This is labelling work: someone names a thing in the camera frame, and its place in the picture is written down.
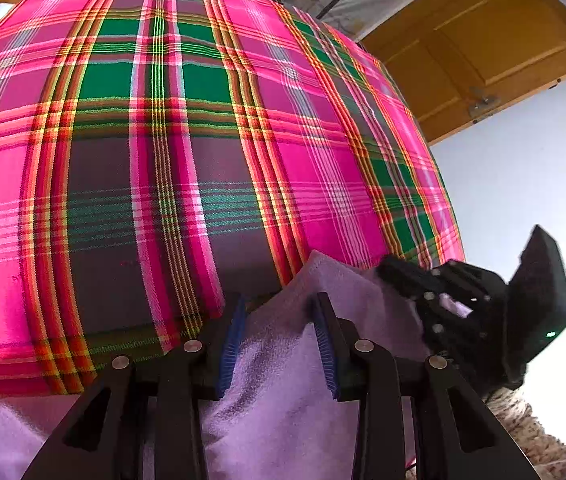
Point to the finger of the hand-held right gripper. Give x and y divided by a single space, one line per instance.
403 272
443 332

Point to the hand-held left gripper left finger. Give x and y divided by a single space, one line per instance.
230 350

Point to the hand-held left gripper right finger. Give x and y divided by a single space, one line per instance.
324 350

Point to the purple towel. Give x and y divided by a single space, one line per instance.
278 400

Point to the metal door lock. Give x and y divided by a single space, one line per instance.
483 107

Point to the pink green plaid bedsheet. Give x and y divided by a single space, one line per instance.
163 135

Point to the wooden door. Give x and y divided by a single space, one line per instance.
488 35

